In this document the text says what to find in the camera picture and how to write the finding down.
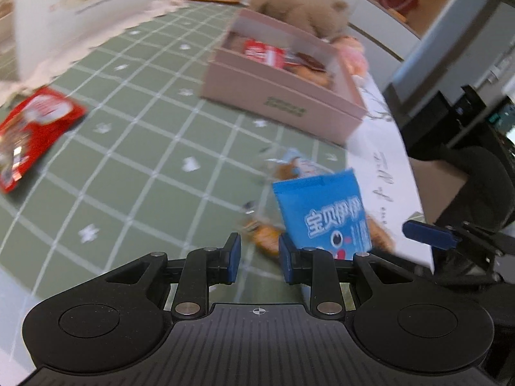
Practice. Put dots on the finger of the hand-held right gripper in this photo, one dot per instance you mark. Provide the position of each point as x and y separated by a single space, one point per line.
466 267
430 234

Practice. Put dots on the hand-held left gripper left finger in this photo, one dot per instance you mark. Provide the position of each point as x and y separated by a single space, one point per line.
234 257

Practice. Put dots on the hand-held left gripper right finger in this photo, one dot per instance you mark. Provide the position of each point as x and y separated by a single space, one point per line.
286 257

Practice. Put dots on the long waffle snack packet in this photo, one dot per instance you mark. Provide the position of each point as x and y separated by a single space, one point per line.
265 235

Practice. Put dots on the bread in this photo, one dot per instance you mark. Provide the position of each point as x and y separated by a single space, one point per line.
380 231

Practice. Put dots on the blue snack packet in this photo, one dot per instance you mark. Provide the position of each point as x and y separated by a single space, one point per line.
322 209

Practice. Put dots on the pink cardboard box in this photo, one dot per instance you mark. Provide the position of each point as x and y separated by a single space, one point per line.
281 100

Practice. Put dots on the sandwich biscuit packet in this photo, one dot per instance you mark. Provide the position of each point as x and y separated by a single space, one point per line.
316 77

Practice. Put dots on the small red white-label packet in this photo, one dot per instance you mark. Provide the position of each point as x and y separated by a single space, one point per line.
261 52

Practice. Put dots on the large red snack packet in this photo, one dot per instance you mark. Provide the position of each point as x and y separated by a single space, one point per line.
40 116

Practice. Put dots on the black chair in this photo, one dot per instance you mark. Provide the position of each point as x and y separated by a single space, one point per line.
478 181

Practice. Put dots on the black cabinet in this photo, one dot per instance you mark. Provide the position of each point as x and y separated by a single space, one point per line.
434 120

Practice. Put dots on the green grid tablecloth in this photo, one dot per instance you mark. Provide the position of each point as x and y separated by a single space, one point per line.
141 148

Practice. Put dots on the pink plush doll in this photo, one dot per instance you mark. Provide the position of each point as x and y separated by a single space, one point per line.
354 56

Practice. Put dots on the brown plush toy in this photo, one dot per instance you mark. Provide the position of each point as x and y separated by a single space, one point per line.
301 8

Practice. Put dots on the white printed food cover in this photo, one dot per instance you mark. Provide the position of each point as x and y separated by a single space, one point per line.
80 8

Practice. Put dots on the wooden wall shelf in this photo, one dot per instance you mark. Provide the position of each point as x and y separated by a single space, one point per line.
434 4

